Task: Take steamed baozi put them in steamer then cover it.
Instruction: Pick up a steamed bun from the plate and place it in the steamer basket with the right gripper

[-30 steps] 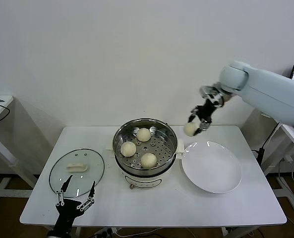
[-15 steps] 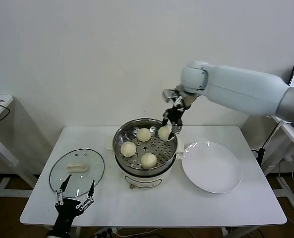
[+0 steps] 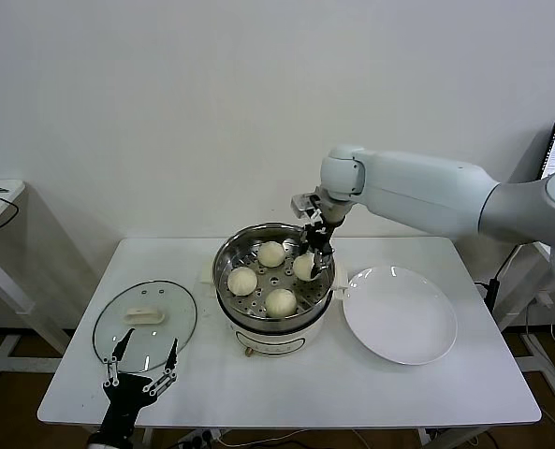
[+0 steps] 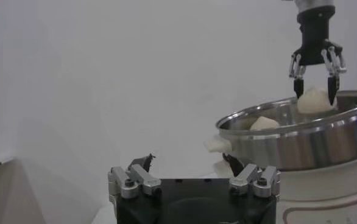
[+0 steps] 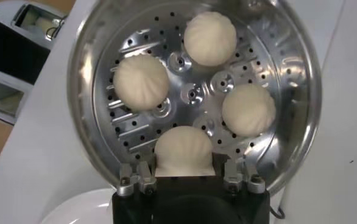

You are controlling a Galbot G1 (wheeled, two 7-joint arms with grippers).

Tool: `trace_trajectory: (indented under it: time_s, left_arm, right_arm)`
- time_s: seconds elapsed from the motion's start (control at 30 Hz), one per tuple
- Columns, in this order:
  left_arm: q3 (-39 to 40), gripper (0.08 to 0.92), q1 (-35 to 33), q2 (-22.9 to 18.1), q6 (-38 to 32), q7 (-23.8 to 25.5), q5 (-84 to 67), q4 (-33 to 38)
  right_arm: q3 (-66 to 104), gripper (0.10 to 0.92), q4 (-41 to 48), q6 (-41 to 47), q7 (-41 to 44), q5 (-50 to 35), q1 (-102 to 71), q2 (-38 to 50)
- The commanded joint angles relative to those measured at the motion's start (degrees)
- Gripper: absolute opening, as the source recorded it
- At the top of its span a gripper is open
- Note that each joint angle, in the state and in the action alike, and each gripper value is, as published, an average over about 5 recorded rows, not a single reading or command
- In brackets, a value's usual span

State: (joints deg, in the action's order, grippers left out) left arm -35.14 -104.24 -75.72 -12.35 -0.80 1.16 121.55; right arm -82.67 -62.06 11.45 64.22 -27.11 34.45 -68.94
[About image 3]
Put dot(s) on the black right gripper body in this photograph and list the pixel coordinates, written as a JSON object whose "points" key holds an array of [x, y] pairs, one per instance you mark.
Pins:
{"points": [[319, 238]]}

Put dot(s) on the white steamed baozi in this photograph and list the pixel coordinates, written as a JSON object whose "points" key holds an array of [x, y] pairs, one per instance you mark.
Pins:
{"points": [[271, 255], [302, 267], [281, 303], [242, 282]]}

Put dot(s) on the white laptop side table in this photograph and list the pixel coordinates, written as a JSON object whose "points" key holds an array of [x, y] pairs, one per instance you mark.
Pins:
{"points": [[546, 369]]}

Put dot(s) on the cream electric cooking pot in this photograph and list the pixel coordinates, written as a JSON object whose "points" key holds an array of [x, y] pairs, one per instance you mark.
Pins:
{"points": [[267, 343]]}

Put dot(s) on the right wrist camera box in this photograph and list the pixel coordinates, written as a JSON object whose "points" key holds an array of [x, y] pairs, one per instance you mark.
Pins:
{"points": [[302, 206]]}

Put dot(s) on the perforated steel steamer basket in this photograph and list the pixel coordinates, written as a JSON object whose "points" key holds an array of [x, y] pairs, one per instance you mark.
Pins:
{"points": [[277, 277]]}

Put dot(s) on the round glass pot lid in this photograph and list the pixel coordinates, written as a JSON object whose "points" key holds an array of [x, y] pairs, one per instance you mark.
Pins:
{"points": [[165, 299]]}

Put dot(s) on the white power strip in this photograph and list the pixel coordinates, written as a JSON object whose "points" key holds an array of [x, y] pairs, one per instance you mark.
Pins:
{"points": [[202, 437]]}

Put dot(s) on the round white plate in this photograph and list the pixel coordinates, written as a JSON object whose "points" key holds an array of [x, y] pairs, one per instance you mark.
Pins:
{"points": [[398, 318]]}

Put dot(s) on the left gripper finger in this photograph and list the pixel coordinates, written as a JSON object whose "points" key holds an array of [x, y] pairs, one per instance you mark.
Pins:
{"points": [[168, 372], [112, 367]]}

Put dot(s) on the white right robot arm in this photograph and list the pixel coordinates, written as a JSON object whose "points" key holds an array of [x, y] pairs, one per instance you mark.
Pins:
{"points": [[422, 187]]}

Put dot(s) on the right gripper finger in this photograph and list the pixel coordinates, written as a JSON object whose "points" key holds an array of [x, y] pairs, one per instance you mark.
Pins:
{"points": [[306, 248], [323, 264]]}

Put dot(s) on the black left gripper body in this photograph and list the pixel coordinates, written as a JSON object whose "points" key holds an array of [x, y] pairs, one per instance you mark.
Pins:
{"points": [[125, 397]]}

